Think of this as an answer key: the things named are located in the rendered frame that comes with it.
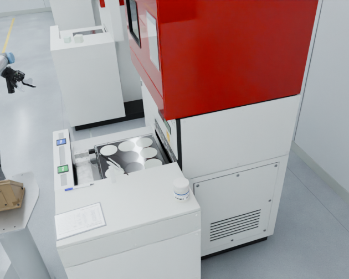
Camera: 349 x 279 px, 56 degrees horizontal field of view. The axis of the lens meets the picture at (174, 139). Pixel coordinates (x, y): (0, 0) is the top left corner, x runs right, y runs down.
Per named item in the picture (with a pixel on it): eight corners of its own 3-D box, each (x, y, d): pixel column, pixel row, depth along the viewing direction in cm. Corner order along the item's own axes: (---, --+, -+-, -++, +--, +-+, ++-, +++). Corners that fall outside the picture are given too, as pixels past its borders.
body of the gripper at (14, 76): (20, 76, 219) (4, 66, 219) (16, 87, 223) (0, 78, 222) (26, 74, 226) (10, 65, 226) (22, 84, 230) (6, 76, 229)
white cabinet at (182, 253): (158, 207, 278) (150, 125, 231) (200, 318, 202) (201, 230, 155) (81, 227, 263) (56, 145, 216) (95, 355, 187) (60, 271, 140)
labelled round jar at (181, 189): (186, 190, 155) (185, 175, 150) (191, 201, 150) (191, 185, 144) (172, 194, 154) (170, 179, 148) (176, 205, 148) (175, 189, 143)
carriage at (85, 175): (89, 155, 200) (88, 151, 198) (96, 196, 171) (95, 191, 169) (75, 158, 198) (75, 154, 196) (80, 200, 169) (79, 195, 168)
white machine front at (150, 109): (147, 111, 246) (142, 60, 223) (182, 181, 182) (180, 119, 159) (143, 112, 246) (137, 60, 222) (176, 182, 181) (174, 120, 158)
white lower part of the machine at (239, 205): (225, 173, 309) (230, 95, 262) (272, 242, 245) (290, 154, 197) (152, 191, 293) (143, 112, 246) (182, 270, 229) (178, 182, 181)
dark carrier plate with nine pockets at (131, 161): (152, 135, 207) (152, 134, 206) (167, 169, 180) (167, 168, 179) (96, 146, 199) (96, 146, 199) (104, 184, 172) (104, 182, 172)
